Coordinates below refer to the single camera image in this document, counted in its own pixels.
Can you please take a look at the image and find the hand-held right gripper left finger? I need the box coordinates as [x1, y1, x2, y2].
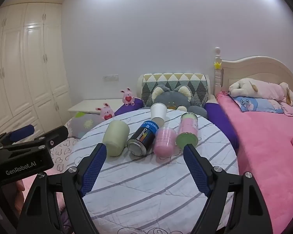
[12, 143, 108, 234]

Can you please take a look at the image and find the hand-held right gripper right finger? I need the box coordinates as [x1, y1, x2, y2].
[183, 143, 274, 234]

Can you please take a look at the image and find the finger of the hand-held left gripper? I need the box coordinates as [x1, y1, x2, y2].
[0, 126, 69, 152]
[0, 124, 35, 149]

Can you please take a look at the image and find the pale green cup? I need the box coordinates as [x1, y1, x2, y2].
[102, 120, 130, 157]

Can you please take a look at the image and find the tall pink and green cup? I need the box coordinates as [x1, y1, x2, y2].
[175, 112, 199, 151]

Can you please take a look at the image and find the pink plastic cup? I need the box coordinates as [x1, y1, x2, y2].
[153, 126, 177, 157]

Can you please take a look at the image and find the white paper cup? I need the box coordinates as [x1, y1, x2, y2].
[150, 103, 167, 127]

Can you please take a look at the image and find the heart printed bed sheet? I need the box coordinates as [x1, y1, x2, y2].
[48, 119, 81, 176]

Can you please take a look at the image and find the grey round cushion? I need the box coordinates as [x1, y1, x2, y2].
[69, 112, 106, 138]

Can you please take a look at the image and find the white nightstand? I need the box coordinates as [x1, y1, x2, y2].
[68, 99, 124, 114]

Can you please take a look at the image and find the purple pillow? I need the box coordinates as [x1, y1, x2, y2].
[114, 97, 144, 116]
[204, 102, 240, 150]

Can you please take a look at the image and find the pink plush with red heart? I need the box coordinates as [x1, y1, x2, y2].
[95, 103, 115, 121]
[120, 87, 135, 107]

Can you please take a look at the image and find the black can with blue label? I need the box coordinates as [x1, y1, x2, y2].
[126, 120, 159, 156]

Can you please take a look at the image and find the cream wardrobe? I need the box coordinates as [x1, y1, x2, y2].
[0, 1, 72, 140]

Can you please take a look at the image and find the pink fleece blanket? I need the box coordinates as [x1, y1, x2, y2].
[215, 91, 293, 234]

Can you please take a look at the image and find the grey cat plush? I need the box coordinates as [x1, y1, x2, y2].
[146, 84, 208, 118]

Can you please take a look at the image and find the blue printed pillow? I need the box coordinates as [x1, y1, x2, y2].
[230, 95, 284, 114]

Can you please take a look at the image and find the diamond pattern quilted cushion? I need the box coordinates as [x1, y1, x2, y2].
[141, 73, 209, 107]

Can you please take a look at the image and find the white and pink plush toy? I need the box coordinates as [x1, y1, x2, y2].
[228, 78, 293, 106]

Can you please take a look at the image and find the cream bed headboard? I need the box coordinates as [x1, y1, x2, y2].
[213, 46, 293, 103]

